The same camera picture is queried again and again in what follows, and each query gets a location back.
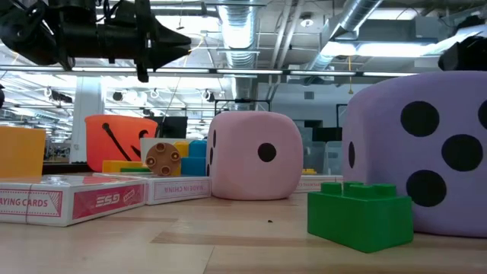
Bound long blue building block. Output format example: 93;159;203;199
180;157;208;177

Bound tan round studded block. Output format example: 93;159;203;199
145;142;183;177

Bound silver ventilation duct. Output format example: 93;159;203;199
215;0;262;112
304;0;384;73

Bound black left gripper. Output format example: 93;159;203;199
56;0;192;83

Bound white building column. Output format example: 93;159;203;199
69;75;107;164

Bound purple foam die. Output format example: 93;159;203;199
342;70;487;239

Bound orange plastic bucket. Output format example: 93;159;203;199
84;114;159;173

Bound black background monitor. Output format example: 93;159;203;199
146;116;189;139

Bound green building block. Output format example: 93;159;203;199
307;180;415;254

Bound long ceiling light bar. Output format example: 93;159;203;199
0;64;419;79

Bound pink foam die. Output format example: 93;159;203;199
205;110;304;202

